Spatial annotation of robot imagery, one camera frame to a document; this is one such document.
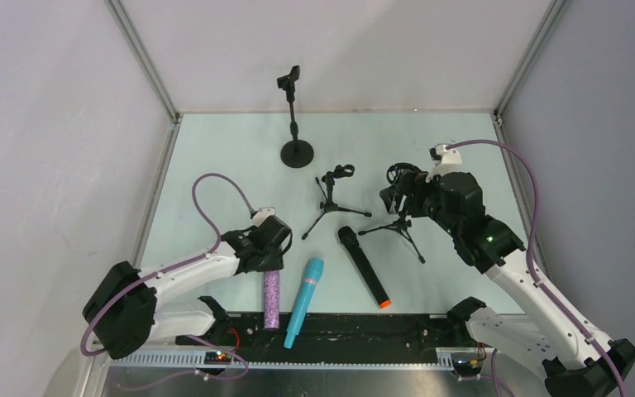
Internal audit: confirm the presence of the black shock-mount tripod stand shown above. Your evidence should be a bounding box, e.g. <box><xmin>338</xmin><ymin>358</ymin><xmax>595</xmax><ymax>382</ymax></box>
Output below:
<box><xmin>357</xmin><ymin>163</ymin><xmax>426</xmax><ymax>264</ymax></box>

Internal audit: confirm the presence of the purple glitter microphone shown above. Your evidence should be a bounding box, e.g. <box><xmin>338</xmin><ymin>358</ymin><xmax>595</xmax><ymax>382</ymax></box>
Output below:
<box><xmin>263</xmin><ymin>270</ymin><xmax>280</xmax><ymax>330</ymax></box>

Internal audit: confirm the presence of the small black tripod microphone stand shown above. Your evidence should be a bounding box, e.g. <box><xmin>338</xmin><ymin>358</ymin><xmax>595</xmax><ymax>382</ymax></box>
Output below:
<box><xmin>301</xmin><ymin>164</ymin><xmax>373</xmax><ymax>240</ymax></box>

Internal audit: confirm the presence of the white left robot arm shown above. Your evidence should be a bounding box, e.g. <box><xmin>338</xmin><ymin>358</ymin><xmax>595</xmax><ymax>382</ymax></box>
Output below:
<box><xmin>82</xmin><ymin>213</ymin><xmax>293</xmax><ymax>359</ymax></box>

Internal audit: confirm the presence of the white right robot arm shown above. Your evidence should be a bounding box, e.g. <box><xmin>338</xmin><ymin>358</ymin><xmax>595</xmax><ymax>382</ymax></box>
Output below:
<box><xmin>380</xmin><ymin>163</ymin><xmax>635</xmax><ymax>396</ymax></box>

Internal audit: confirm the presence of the black round-base microphone stand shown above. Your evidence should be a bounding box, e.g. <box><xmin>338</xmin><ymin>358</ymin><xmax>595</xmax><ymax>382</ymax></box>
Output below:
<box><xmin>277</xmin><ymin>65</ymin><xmax>314</xmax><ymax>169</ymax></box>

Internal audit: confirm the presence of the blue microphone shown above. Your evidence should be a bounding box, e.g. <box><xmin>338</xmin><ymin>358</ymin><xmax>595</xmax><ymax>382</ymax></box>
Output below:
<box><xmin>284</xmin><ymin>257</ymin><xmax>324</xmax><ymax>349</ymax></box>

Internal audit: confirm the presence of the black microphone orange tip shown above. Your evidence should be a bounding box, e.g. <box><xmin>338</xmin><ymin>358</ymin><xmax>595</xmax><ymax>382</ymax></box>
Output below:
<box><xmin>337</xmin><ymin>226</ymin><xmax>392</xmax><ymax>309</ymax></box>

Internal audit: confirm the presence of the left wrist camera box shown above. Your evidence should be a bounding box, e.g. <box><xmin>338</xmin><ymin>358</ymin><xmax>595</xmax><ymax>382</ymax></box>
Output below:
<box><xmin>251</xmin><ymin>207</ymin><xmax>275</xmax><ymax>227</ymax></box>

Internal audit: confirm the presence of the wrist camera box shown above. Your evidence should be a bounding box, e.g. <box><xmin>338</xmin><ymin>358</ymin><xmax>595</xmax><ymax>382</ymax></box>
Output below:
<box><xmin>426</xmin><ymin>144</ymin><xmax>462</xmax><ymax>182</ymax></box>
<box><xmin>251</xmin><ymin>207</ymin><xmax>275</xmax><ymax>227</ymax></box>

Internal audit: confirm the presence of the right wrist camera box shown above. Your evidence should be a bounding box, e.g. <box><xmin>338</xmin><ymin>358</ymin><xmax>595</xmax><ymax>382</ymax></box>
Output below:
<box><xmin>426</xmin><ymin>144</ymin><xmax>462</xmax><ymax>182</ymax></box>

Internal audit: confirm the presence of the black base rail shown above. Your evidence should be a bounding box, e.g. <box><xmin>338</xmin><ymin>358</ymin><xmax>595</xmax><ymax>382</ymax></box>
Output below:
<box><xmin>202</xmin><ymin>312</ymin><xmax>489</xmax><ymax>365</ymax></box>

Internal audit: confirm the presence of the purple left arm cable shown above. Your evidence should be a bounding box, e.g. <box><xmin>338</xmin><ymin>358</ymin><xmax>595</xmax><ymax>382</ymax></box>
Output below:
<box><xmin>79</xmin><ymin>173</ymin><xmax>256</xmax><ymax>393</ymax></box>

